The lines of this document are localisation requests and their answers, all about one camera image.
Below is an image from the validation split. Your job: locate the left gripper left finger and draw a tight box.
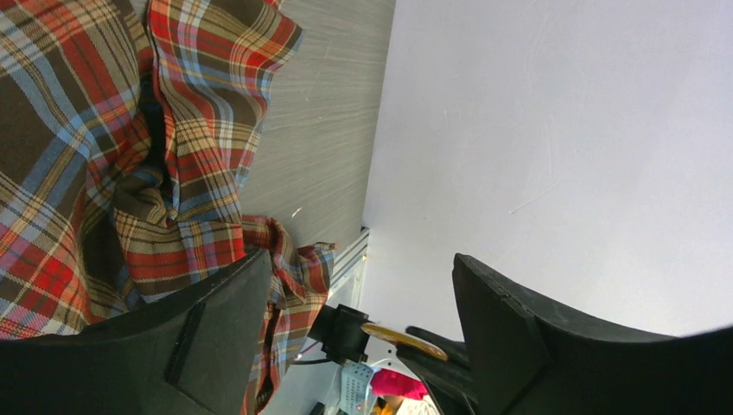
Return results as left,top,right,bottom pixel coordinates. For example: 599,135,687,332
1,250,271,414

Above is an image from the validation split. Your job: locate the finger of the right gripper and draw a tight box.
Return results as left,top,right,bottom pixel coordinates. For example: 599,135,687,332
396,326,479,415

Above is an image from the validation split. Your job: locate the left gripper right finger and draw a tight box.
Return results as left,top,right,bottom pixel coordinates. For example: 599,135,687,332
452,254,732,414

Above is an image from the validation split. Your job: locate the gold round brooch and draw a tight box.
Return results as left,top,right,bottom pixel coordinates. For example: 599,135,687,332
360,322,449,361

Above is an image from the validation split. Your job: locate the plaid flannel shirt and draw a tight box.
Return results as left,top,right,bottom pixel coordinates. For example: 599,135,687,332
1,1,335,414

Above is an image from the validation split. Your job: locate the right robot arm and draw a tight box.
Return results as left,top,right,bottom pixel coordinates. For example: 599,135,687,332
309,304,479,414

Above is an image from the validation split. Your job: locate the green perforated basket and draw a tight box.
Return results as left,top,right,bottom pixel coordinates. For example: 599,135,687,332
339,362,377,415

